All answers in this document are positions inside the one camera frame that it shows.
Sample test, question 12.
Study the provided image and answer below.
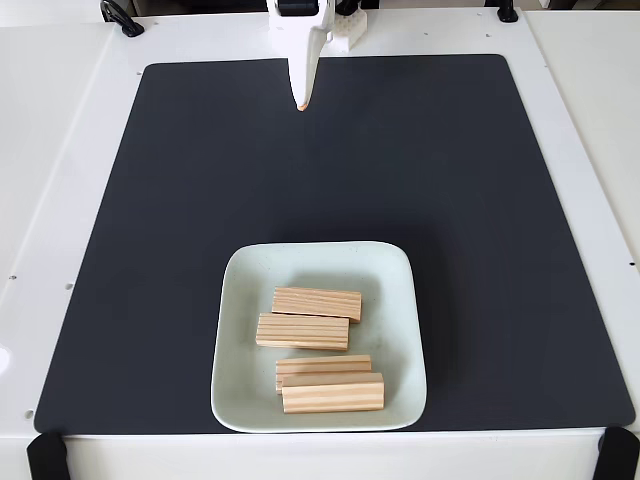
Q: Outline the grooved wooden block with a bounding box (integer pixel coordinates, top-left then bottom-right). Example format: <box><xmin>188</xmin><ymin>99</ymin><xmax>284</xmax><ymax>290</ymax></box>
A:
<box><xmin>271</xmin><ymin>285</ymin><xmax>363</xmax><ymax>325</ymax></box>
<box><xmin>280</xmin><ymin>372</ymin><xmax>387</xmax><ymax>416</ymax></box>
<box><xmin>274</xmin><ymin>354</ymin><xmax>374</xmax><ymax>396</ymax></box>
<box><xmin>255</xmin><ymin>312</ymin><xmax>351</xmax><ymax>352</ymax></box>

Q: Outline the pale green square plate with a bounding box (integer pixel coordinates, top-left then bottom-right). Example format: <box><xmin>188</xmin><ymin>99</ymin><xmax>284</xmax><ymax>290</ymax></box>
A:
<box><xmin>209</xmin><ymin>241</ymin><xmax>429</xmax><ymax>434</ymax></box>

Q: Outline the black table mat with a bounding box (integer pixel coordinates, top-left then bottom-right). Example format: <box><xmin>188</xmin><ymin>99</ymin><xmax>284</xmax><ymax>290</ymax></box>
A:
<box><xmin>33</xmin><ymin>53</ymin><xmax>636</xmax><ymax>435</ymax></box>

